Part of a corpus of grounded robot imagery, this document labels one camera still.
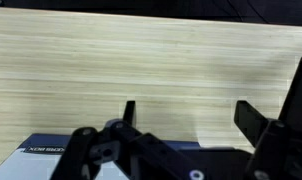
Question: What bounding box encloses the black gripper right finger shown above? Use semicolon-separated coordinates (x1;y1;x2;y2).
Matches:
233;55;302;180

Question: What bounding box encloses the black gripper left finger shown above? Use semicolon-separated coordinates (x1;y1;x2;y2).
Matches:
50;99;206;180

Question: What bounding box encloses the white blue cardboard storage box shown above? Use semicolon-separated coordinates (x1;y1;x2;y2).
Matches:
0;133;202;180

